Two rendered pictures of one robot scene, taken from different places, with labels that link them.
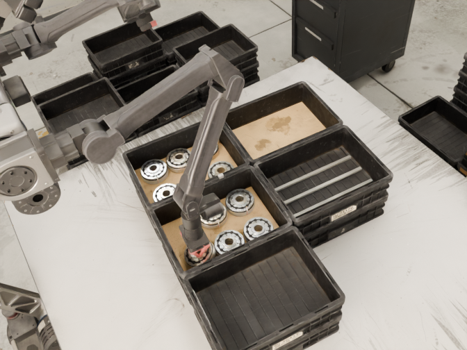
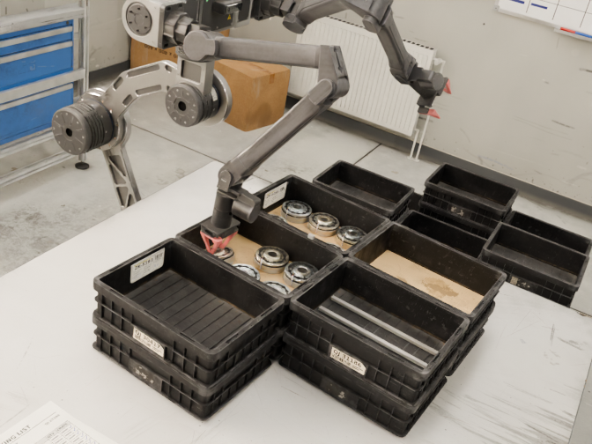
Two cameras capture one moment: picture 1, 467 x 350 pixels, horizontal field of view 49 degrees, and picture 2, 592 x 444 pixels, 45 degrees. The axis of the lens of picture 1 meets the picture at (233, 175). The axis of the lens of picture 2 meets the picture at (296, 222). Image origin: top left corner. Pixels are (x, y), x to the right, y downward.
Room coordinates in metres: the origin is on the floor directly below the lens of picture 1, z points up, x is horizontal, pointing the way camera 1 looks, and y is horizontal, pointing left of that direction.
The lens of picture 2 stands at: (-0.04, -1.28, 2.03)
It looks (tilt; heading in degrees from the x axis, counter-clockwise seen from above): 30 degrees down; 49
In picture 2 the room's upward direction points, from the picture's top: 11 degrees clockwise
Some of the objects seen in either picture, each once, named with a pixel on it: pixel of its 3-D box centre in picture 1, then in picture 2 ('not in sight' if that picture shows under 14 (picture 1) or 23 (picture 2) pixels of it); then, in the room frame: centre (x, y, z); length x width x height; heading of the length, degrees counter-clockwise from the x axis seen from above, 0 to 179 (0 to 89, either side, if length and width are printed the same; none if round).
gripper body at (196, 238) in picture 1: (193, 230); (222, 218); (0.91, 0.15, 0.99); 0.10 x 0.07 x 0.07; 21
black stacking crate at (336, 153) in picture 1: (321, 180); (376, 328); (1.14, -0.31, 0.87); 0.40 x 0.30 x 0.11; 111
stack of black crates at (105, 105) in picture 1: (94, 136); (354, 225); (2.05, 0.73, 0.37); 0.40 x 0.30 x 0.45; 116
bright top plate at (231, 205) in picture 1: (240, 200); (301, 271); (1.11, -0.01, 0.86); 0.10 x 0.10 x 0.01
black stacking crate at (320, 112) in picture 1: (279, 130); (423, 282); (1.42, -0.20, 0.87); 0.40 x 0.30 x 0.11; 111
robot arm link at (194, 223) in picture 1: (192, 217); (227, 200); (0.92, 0.14, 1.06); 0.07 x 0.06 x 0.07; 115
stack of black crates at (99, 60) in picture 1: (130, 71); (459, 225); (2.59, 0.55, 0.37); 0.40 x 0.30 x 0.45; 116
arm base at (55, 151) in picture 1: (57, 150); (180, 28); (0.88, 0.41, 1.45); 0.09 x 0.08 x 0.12; 26
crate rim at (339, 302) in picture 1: (262, 289); (189, 293); (0.72, -0.04, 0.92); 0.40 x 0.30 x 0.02; 111
